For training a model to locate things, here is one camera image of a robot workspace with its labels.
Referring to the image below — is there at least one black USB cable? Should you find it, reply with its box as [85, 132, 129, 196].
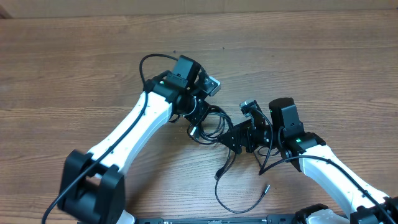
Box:
[186, 105, 271, 215]

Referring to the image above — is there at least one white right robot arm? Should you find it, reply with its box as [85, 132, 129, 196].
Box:
[218, 98, 397, 223]

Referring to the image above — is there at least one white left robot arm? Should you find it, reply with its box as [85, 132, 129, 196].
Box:
[50, 55, 221, 223]

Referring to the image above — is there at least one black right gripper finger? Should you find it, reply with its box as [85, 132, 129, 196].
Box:
[232, 119, 252, 132]
[218, 129, 249, 154]

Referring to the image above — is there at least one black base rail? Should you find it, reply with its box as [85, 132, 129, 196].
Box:
[133, 213, 349, 224]

